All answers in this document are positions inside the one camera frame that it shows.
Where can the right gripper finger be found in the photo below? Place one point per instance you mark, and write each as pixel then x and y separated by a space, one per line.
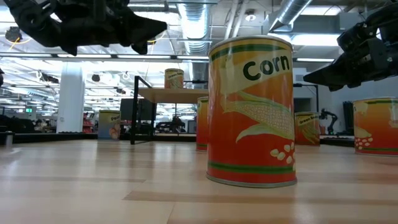
pixel 335 77
pixel 337 63

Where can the background black robot arm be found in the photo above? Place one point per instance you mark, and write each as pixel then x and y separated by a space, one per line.
pixel 331 116
pixel 175 124

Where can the dark background furniture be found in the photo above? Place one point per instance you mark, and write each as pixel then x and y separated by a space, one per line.
pixel 15 124

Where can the corn can orange label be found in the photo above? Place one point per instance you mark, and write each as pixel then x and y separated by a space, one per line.
pixel 248 124
pixel 377 124

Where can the wooden shelf black legs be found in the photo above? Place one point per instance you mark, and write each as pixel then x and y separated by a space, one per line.
pixel 171 95

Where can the black monitor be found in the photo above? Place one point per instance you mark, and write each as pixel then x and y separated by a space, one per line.
pixel 127 109

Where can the black ceiling dome device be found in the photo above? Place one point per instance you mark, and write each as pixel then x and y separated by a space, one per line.
pixel 13 34

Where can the white round ceiling sensor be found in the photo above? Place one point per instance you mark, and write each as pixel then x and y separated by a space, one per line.
pixel 250 17

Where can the long ceiling light strip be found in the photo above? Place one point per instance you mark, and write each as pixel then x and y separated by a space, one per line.
pixel 140 56

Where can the bright ceiling light panel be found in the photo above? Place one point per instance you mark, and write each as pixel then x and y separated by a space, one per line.
pixel 314 40

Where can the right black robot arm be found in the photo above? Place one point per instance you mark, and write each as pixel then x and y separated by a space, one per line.
pixel 395 62

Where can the red storage rack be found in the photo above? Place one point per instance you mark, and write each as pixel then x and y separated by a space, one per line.
pixel 88 124

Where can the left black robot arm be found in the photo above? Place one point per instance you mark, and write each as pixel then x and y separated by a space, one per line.
pixel 37 28

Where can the small black ceiling dome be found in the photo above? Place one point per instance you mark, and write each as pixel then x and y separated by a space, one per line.
pixel 95 77

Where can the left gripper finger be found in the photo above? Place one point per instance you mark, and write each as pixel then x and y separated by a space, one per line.
pixel 143 35
pixel 140 23

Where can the green beans can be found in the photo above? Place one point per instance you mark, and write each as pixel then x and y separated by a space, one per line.
pixel 308 130
pixel 174 79

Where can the peach can blue-grey label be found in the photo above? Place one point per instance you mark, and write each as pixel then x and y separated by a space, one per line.
pixel 109 124

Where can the dark blue workstation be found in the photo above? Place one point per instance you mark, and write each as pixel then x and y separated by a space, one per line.
pixel 347 118

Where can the green exit sign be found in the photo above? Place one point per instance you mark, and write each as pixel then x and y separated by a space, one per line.
pixel 29 110

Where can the grey metal post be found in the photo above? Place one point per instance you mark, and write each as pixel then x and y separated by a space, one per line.
pixel 9 138

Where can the white building column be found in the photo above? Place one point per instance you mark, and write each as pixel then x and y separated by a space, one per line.
pixel 71 99

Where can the silver ventilation duct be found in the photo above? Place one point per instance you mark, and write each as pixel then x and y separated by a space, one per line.
pixel 194 21
pixel 289 12

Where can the orange red labelled can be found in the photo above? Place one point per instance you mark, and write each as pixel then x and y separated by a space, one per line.
pixel 202 124

